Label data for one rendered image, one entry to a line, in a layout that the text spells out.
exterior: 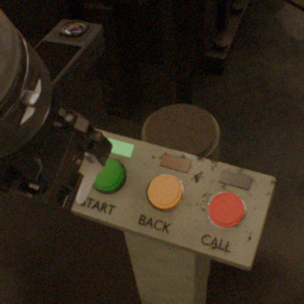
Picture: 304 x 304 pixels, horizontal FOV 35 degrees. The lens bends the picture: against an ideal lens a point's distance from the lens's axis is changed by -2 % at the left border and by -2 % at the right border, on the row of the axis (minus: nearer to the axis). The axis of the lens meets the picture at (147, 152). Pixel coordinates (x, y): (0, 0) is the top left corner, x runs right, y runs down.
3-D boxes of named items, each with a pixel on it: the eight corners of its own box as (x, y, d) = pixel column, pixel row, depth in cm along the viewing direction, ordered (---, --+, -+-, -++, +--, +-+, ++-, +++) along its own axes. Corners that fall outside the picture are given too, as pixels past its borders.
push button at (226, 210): (215, 191, 57) (214, 187, 55) (248, 200, 56) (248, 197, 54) (205, 223, 56) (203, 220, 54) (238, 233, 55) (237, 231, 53)
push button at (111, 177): (101, 158, 61) (97, 154, 60) (130, 167, 60) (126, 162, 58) (90, 188, 60) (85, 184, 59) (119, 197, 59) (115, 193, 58)
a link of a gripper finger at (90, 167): (78, 207, 53) (45, 188, 45) (96, 159, 55) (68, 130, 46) (103, 216, 52) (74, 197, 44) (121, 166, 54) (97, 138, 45)
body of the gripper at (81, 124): (5, 193, 45) (-71, 155, 34) (39, 112, 47) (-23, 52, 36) (74, 217, 43) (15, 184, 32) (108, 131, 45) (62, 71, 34)
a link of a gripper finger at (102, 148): (75, 160, 50) (42, 131, 42) (81, 144, 50) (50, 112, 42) (117, 172, 49) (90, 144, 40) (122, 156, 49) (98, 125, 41)
